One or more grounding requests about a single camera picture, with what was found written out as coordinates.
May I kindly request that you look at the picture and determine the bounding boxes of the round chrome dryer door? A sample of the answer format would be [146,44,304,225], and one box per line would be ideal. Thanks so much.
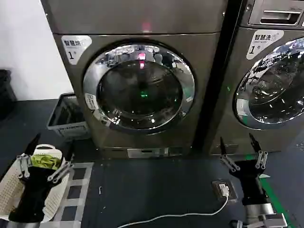
[232,37,304,128]

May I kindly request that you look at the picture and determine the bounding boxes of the white number label sticker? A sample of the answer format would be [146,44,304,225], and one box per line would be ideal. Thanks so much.
[246,29,285,60]
[61,35,93,66]

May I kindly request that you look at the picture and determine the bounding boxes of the grey plastic crate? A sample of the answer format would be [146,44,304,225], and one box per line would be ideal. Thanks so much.
[47,93,92,141]

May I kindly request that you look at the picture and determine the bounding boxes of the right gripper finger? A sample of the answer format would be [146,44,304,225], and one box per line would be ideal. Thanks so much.
[219,136,241,172]
[248,133,269,170]

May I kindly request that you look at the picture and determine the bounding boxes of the green cloth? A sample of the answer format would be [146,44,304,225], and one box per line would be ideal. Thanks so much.
[30,153,62,171]

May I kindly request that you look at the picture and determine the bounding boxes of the metal floor socket plate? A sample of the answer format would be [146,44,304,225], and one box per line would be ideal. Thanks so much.
[212,180,238,200]

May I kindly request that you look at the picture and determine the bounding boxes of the grey dryer with red light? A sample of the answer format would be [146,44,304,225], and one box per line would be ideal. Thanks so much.
[39,0,225,159]

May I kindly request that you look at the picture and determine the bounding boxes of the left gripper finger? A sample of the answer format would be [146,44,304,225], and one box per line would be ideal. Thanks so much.
[16,133,41,179]
[47,143,76,184]

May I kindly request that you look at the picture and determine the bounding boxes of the white power cable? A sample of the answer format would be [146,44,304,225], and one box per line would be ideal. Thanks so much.
[120,193,230,228]

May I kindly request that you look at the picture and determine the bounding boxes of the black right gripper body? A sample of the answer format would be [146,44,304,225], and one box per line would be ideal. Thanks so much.
[228,160,269,203]

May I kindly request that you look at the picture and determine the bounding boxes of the white plug adapter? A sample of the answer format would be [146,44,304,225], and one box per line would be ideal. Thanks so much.
[218,183,230,197]

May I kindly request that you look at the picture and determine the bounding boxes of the black stacked crates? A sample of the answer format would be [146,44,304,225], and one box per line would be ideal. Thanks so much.
[0,68,18,120]

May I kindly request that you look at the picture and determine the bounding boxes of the white perforated laundry basket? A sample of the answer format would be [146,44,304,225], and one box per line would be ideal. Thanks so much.
[0,143,72,224]

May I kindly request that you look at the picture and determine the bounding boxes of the grey dryer with drawer handle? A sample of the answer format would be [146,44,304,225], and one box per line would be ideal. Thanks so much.
[209,0,304,155]

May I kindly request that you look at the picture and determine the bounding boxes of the green floor tape strip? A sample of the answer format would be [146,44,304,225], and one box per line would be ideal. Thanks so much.
[244,153,287,216]

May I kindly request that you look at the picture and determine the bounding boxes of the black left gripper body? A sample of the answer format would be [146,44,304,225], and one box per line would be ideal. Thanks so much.
[9,165,57,223]

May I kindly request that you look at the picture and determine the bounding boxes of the round glass dryer door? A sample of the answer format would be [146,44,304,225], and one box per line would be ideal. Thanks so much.
[82,40,196,136]

